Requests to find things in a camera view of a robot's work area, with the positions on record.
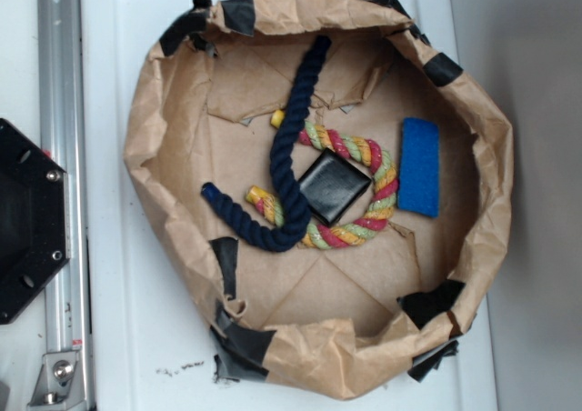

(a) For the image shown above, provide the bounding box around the black square block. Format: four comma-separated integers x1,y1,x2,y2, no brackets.
298,148,371,226

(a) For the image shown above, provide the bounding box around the brown paper bag bin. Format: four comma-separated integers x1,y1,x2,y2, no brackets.
124,0,514,399

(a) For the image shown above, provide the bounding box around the blue sponge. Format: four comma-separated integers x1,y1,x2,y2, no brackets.
397,117,439,217

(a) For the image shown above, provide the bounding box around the white tray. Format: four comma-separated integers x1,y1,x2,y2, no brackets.
81,0,497,410

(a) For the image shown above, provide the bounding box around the multicolour twisted rope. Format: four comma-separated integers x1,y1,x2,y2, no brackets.
245,109,400,250

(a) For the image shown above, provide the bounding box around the dark blue twisted rope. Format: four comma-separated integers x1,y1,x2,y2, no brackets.
200,35,333,254

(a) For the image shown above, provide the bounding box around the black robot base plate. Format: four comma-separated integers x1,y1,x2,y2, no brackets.
1,119,68,325

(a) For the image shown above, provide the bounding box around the aluminium extrusion rail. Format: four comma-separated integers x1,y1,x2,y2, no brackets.
38,0,96,410

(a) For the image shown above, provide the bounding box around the metal corner bracket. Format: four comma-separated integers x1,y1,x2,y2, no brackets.
26,351,85,410

